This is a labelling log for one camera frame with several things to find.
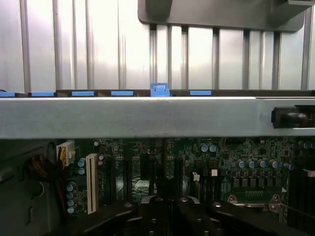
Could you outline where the white expansion slot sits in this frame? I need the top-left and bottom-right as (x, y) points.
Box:
(86, 153), (98, 215)

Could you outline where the CPU socket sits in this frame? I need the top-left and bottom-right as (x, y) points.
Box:
(226, 193), (286, 217)

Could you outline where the green motherboard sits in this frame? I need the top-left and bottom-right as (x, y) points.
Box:
(56, 136), (315, 236)

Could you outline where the black open PC case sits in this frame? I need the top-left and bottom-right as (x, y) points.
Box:
(0, 88), (315, 236)

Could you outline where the white power connector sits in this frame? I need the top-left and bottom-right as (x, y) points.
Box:
(56, 141), (76, 171)

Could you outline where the grey parts rack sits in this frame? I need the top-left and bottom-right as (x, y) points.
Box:
(137, 0), (315, 32)

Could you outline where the yellow black wire bundle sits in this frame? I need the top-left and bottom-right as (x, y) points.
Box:
(26, 156), (65, 222)

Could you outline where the black chassis switch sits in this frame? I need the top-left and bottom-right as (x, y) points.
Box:
(270, 106), (309, 129)

